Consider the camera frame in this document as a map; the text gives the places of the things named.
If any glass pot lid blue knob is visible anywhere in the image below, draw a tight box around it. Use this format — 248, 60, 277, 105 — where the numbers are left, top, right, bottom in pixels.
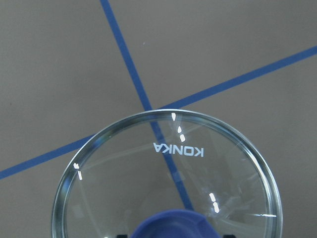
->
52, 110, 283, 238

